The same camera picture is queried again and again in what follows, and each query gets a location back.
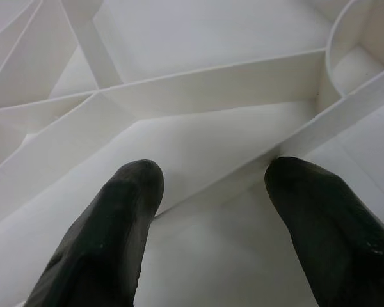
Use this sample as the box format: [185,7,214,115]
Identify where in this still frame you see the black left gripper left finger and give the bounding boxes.
[22,159,165,307]

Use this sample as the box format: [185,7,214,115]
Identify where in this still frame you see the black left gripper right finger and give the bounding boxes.
[264,156,384,307]

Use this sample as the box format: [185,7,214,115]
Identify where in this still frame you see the white plastic table top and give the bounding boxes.
[0,0,384,307]

